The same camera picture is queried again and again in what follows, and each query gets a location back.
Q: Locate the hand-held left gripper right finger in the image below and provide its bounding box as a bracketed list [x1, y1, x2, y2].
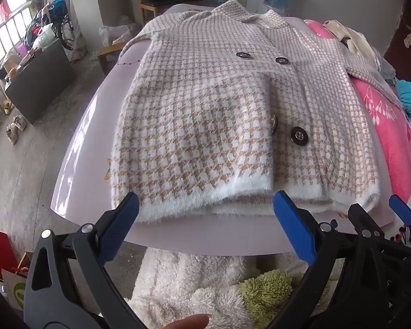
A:
[273, 190, 393, 329]

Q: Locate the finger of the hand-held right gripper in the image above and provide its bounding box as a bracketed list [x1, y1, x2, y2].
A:
[349, 204, 375, 237]
[389, 195, 411, 244]

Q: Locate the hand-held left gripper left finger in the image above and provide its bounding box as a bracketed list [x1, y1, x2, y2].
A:
[23, 192, 140, 329]

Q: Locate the beige white houndstooth coat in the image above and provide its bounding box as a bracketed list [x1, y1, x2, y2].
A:
[110, 0, 403, 225]

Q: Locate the person's left hand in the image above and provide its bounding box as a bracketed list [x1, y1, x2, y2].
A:
[164, 313, 211, 329]

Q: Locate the pink floral blanket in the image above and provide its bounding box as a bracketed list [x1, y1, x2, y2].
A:
[303, 19, 411, 247]

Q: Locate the white fluffy robe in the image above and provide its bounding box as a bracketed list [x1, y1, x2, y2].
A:
[130, 248, 316, 329]

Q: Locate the green white bag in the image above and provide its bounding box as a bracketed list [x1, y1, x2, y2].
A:
[2, 269, 31, 312]

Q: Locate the red box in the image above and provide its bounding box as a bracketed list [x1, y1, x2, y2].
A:
[0, 226, 19, 282]

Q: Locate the grey blue garment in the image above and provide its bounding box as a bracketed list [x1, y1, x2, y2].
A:
[377, 55, 398, 83]

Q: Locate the dark brown door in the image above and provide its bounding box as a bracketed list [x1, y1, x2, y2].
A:
[384, 0, 411, 86]

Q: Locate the dark grey cabinet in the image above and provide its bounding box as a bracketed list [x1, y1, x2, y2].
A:
[4, 38, 76, 124]

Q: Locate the small wooden stool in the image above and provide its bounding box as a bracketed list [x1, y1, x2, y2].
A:
[98, 39, 131, 76]

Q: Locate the beige garment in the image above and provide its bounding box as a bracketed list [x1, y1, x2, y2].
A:
[322, 19, 381, 66]

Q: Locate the clear plastic bag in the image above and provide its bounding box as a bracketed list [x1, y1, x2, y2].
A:
[99, 23, 141, 47]

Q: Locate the wheelchair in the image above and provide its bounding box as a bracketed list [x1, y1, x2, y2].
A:
[48, 0, 81, 52]

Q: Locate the white plastic bag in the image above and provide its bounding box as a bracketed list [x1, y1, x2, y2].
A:
[32, 24, 55, 50]

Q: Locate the wooden chair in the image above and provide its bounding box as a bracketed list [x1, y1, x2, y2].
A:
[135, 0, 182, 28]

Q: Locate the metal window railing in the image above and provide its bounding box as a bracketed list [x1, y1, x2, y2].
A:
[0, 0, 35, 124]

